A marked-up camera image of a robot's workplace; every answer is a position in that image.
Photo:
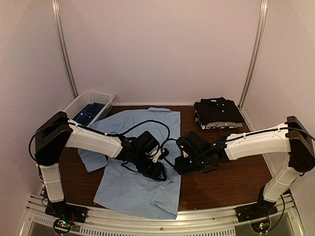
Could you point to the white plastic mesh basket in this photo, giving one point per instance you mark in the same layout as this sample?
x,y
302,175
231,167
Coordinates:
x,y
90,97

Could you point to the dark blue folded shirt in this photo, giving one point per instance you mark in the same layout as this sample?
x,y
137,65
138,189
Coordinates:
x,y
87,114

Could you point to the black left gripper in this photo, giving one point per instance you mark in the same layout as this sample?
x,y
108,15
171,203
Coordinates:
x,y
154,174

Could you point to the light blue long sleeve shirt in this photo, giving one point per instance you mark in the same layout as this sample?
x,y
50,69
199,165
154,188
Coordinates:
x,y
126,191

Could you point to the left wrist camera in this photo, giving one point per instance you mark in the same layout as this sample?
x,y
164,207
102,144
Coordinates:
x,y
160,155

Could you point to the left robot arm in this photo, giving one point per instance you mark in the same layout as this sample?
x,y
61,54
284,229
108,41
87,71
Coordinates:
x,y
59,132

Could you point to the grey patterned folded shirt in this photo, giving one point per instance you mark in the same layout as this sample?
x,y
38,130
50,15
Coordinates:
x,y
216,125

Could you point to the black folded polo shirt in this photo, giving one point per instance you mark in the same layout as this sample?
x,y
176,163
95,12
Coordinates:
x,y
218,110

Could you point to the aluminium frame post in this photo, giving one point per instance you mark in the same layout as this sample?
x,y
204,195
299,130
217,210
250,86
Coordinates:
x,y
262,19
63,48

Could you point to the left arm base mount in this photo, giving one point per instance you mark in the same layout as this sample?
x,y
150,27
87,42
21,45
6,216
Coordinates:
x,y
66,218

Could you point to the left aluminium frame post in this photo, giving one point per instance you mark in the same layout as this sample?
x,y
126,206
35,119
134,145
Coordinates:
x,y
63,48

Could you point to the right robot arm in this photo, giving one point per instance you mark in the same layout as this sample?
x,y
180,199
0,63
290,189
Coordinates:
x,y
290,137

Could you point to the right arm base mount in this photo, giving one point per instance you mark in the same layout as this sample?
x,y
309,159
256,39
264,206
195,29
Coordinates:
x,y
258,214

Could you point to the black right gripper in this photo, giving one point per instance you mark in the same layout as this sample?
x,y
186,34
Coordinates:
x,y
182,168

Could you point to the right aluminium frame post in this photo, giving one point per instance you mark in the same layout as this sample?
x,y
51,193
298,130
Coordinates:
x,y
262,19

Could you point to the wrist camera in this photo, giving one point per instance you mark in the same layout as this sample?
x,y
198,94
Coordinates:
x,y
192,144
160,155

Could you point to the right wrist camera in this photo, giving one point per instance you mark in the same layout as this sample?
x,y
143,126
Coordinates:
x,y
192,144

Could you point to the front aluminium rail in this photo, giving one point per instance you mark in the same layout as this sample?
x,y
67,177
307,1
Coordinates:
x,y
221,221

